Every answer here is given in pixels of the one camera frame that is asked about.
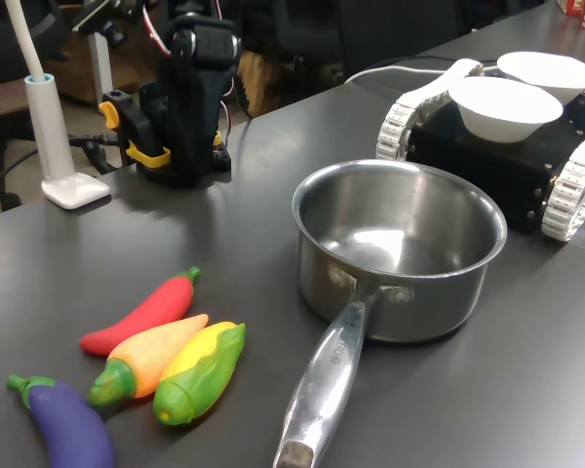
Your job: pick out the red toy chilli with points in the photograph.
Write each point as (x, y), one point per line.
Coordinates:
(151, 312)

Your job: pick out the yellow green toy corn cob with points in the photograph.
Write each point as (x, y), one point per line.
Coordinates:
(200, 380)

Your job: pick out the black vehicle with white tracks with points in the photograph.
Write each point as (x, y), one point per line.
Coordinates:
(468, 161)

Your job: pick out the orange toy carrot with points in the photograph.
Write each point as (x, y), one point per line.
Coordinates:
(146, 356)

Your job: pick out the black and yellow clamp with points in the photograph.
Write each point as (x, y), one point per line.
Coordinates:
(134, 127)

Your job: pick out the white bowl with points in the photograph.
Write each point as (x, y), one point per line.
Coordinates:
(546, 70)
(507, 109)

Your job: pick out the white metal stand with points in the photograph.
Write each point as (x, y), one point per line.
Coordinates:
(98, 68)

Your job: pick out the purple toy aubergine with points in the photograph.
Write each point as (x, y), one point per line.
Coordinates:
(68, 424)

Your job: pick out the white post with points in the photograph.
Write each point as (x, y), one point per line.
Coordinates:
(53, 136)

